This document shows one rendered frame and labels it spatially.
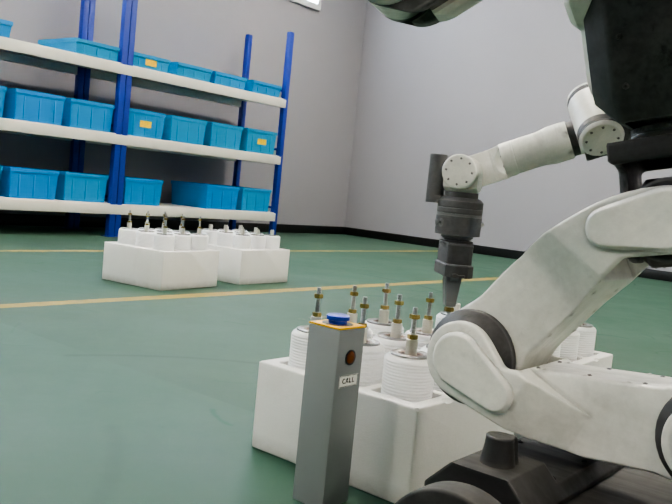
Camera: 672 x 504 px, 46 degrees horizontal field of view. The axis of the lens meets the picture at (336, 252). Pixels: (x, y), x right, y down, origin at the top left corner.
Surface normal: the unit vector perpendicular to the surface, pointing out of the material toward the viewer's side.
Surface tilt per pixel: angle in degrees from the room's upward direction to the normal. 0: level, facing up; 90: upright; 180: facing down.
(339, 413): 90
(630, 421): 90
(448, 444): 90
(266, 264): 90
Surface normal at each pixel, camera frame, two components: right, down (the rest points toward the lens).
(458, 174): -0.30, 0.04
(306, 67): 0.77, 0.13
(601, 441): -0.62, 0.00
